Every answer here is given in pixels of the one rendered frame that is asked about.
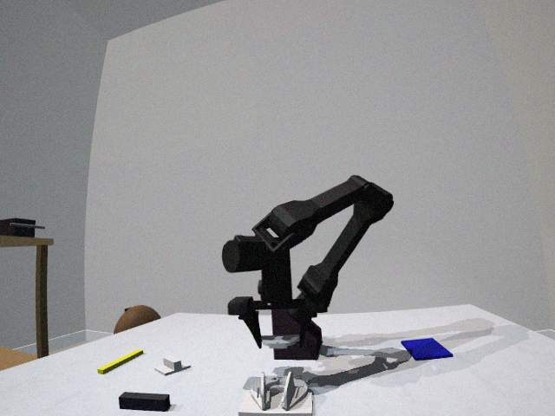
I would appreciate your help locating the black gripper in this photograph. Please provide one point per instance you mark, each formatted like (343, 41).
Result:
(277, 290)

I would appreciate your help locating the yellow long bar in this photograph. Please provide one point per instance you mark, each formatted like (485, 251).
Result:
(120, 361)

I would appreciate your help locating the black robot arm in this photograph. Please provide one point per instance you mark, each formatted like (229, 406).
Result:
(295, 221)

